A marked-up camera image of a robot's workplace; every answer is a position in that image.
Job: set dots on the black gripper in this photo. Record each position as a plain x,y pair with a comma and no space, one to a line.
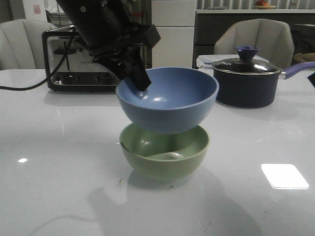
118,48

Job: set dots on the blue bowl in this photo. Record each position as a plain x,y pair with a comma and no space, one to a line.
177,100

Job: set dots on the green bowl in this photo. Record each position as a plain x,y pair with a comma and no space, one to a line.
164,156

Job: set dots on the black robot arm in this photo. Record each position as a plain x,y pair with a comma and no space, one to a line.
86,12

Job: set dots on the black chrome four-slot toaster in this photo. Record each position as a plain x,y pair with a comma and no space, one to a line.
69,67

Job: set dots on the white refrigerator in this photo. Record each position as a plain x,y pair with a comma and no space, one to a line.
175,22

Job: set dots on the clear plastic food container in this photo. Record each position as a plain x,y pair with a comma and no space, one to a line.
206,61

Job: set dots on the dark kitchen counter cabinet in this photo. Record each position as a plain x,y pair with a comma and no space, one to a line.
211,25

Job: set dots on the metal rack cart background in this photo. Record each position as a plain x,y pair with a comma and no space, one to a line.
55,14

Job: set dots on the dark blue saucepan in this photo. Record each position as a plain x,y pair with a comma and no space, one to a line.
253,91

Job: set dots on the beige chair left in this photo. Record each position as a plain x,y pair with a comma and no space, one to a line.
21,44

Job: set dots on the beige chair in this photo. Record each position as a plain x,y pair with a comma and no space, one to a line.
273,38
21,44

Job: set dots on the glass pot lid blue knob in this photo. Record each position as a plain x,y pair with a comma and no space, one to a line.
245,63

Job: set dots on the fruit bowl on counter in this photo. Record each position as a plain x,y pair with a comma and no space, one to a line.
262,4

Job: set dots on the beige chair right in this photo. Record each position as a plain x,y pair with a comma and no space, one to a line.
273,38

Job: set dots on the brown basket right edge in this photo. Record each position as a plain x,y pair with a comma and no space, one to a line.
307,57

